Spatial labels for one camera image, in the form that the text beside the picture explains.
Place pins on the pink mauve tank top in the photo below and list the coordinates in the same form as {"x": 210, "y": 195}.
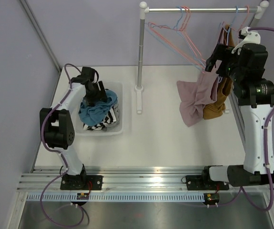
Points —
{"x": 196, "y": 95}

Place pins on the teal blue tank top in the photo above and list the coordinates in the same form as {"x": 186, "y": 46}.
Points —
{"x": 92, "y": 115}

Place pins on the metal clothes rack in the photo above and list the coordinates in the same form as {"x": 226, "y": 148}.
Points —
{"x": 196, "y": 60}

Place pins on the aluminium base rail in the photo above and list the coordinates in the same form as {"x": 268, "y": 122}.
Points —
{"x": 117, "y": 179}

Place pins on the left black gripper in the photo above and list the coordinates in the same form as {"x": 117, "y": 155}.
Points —
{"x": 100, "y": 95}

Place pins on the mustard brown tank top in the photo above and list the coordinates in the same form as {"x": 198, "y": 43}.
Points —
{"x": 224, "y": 87}

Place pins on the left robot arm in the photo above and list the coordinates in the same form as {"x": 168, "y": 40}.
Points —
{"x": 57, "y": 130}

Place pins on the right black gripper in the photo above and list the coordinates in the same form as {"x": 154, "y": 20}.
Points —
{"x": 222, "y": 53}

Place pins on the white plastic basket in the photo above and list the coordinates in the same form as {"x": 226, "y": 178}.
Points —
{"x": 116, "y": 87}

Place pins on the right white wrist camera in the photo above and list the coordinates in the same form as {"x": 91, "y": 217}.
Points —
{"x": 249, "y": 37}

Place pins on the white slotted cable duct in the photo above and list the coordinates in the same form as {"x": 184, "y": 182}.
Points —
{"x": 115, "y": 197}

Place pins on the black white striped tank top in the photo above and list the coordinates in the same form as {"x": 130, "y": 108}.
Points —
{"x": 96, "y": 127}

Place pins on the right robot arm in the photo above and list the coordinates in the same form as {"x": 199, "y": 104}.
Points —
{"x": 255, "y": 95}

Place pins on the grey tank top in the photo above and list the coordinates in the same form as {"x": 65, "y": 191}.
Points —
{"x": 112, "y": 119}

